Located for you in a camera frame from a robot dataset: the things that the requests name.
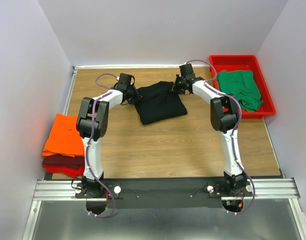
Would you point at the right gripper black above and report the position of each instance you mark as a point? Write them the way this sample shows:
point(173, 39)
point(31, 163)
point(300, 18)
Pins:
point(173, 88)

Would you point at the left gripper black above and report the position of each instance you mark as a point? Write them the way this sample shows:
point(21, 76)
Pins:
point(137, 97)

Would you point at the black t shirt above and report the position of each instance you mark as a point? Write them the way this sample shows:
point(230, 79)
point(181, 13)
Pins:
point(158, 102)

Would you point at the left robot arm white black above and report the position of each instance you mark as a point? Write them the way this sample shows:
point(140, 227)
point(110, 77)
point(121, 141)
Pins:
point(92, 124)

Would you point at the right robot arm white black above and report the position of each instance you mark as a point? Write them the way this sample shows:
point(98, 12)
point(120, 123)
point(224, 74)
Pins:
point(225, 118)

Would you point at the green t shirt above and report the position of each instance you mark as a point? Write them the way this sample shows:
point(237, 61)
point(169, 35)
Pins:
point(241, 84)

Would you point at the red plastic bin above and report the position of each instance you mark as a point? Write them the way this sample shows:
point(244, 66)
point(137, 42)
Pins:
point(244, 62)

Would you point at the orange folded t shirt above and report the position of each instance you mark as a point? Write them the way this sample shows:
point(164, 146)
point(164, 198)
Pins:
point(64, 139)

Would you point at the red folded t shirt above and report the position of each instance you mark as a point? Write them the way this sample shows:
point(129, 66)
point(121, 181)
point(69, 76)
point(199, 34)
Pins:
point(68, 171)

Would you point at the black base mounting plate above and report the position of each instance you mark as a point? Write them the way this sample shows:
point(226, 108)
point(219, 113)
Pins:
point(162, 193)

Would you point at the aluminium frame rail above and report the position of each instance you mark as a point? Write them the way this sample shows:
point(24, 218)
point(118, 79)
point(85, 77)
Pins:
point(274, 188)

